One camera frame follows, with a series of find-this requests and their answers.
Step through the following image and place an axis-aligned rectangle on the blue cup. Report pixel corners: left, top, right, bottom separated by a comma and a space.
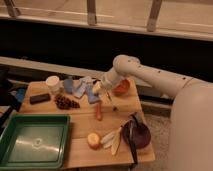
63, 78, 73, 94

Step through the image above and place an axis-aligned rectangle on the orange bowl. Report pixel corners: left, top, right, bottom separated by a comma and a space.
112, 79, 130, 96

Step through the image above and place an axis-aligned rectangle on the bunch of dark grapes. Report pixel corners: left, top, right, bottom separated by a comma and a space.
54, 94, 80, 110

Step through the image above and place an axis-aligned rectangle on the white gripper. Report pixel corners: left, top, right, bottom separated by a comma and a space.
92, 70, 121, 94

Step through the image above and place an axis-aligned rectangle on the green plastic tray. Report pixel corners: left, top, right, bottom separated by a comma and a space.
0, 114, 70, 171

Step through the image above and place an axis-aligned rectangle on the black rectangular block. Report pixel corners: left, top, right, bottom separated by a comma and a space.
30, 93, 51, 105

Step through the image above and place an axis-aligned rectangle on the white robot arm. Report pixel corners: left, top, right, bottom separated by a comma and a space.
93, 55, 213, 171

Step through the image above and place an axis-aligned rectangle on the light blue cloth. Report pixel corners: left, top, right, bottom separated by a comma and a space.
73, 76, 92, 98

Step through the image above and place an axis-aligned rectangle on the blue object at left edge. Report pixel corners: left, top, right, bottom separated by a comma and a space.
15, 88, 26, 102

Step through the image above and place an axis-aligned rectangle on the white plastic cup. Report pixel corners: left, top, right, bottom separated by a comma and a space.
45, 76, 60, 95

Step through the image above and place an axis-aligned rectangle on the yellow orange fruit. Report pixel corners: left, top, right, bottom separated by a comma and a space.
87, 133, 100, 149

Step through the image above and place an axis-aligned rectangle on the black spatula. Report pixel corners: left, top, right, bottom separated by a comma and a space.
127, 113, 141, 165

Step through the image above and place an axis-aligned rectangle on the dark purple bowl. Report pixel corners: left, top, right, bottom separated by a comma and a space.
122, 121, 151, 149

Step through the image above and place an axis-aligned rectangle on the orange carrot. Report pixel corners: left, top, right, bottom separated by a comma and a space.
96, 102, 102, 121

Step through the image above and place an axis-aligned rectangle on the wooden cutting board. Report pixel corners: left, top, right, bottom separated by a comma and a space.
18, 78, 156, 170

